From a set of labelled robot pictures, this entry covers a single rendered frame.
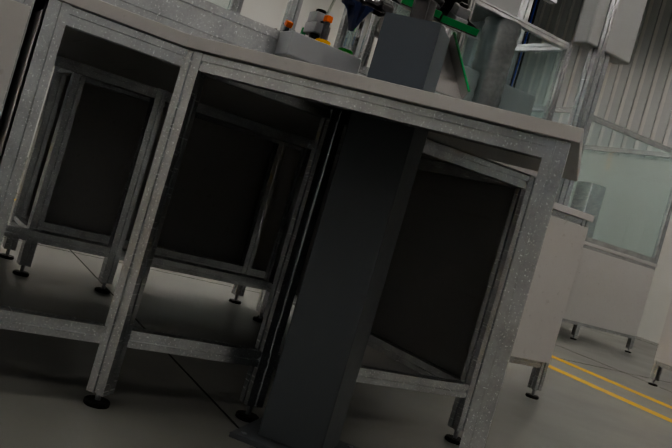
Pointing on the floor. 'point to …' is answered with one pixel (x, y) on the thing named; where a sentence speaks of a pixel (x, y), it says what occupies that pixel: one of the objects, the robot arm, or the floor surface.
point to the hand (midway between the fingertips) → (354, 18)
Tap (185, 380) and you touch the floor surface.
